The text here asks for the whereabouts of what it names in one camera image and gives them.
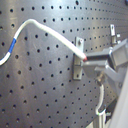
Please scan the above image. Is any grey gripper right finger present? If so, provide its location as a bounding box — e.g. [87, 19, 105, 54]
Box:
[86, 47, 113, 63]

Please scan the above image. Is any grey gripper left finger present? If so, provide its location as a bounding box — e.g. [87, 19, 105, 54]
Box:
[83, 61, 126, 95]

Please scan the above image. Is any white braided cable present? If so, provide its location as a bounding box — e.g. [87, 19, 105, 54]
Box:
[0, 18, 90, 66]

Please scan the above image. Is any metal cable clip bracket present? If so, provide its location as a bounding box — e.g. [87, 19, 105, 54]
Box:
[73, 37, 84, 80]

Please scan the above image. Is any far metal clip bracket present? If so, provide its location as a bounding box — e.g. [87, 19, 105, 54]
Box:
[110, 24, 120, 45]

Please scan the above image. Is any thin white wire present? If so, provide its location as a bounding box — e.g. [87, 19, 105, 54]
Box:
[96, 83, 105, 116]

